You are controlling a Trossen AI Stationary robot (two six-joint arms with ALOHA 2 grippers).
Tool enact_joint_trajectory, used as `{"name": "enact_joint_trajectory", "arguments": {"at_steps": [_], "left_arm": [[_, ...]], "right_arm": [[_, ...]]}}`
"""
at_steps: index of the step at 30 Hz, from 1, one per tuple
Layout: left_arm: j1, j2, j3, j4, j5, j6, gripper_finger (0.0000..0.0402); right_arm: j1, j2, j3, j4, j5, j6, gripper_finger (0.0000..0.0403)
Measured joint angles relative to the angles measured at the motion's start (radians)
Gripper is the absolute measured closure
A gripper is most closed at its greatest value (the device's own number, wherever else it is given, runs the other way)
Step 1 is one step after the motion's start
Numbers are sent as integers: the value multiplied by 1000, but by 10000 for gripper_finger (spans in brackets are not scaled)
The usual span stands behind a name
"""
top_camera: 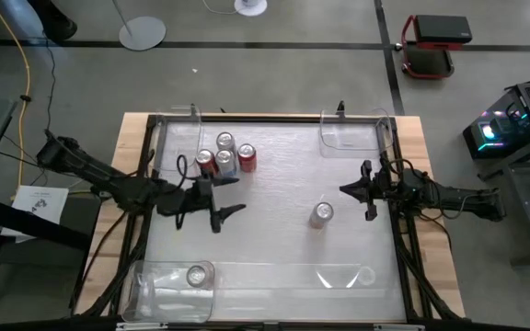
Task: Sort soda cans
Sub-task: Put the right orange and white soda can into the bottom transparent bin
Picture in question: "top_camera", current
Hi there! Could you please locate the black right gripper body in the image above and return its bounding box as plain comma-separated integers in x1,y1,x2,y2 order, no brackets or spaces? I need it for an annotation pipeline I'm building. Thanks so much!
359,159,398,223

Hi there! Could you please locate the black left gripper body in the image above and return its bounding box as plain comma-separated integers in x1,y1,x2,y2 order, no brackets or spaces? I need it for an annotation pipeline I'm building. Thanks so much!
172,176,224,234

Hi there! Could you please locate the blue and silver soda can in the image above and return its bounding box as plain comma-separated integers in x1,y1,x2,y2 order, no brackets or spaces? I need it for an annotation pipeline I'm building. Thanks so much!
214,149,238,178
215,131,237,155

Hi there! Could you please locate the red soda can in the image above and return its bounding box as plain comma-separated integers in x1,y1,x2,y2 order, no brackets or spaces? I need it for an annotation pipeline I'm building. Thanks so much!
236,143,259,174
195,148,219,177

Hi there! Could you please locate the clear plastic bin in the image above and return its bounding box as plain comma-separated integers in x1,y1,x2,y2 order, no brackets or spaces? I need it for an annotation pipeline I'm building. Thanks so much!
153,104,204,174
318,108,393,160
120,259,217,324

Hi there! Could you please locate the white printed paper sheet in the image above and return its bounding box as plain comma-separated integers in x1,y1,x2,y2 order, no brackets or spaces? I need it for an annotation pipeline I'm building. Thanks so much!
0,184,70,240

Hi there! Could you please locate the white fan base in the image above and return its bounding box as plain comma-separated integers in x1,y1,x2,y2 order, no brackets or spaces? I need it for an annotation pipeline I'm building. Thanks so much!
234,0,269,17

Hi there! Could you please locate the red and black cart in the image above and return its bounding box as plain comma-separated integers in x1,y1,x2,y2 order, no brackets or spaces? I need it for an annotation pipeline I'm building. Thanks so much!
400,14,474,80

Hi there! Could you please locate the black side table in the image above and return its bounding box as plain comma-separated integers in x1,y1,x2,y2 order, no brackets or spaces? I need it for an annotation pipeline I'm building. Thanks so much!
0,98,94,304

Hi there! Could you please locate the person's shoe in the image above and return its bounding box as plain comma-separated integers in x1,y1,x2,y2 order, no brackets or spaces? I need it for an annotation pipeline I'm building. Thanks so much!
28,0,78,41

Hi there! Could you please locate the person's leg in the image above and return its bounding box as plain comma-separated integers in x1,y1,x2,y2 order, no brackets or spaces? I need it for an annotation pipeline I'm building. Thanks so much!
0,0,45,37

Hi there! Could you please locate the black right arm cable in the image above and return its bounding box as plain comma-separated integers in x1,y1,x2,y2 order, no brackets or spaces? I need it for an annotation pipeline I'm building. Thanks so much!
378,157,428,186

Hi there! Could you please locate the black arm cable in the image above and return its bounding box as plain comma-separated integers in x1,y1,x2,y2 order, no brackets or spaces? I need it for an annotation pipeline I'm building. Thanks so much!
378,157,428,186
175,154,191,194

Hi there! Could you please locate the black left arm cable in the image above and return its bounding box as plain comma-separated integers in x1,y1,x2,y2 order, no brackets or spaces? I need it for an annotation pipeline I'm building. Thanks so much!
175,154,191,194

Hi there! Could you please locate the black metal table frame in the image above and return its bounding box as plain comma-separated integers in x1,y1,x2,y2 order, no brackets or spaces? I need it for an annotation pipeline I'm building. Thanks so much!
69,112,464,323

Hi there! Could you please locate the thin white floor cable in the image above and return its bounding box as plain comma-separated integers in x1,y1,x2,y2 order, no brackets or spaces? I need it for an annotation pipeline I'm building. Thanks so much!
200,0,238,16

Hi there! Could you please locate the thin black floor cable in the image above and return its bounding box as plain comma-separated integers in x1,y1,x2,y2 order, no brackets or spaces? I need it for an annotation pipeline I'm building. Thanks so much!
41,31,59,134

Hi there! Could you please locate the yellow floor cable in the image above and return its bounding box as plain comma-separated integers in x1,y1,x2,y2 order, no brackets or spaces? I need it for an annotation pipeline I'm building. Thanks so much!
0,0,32,189

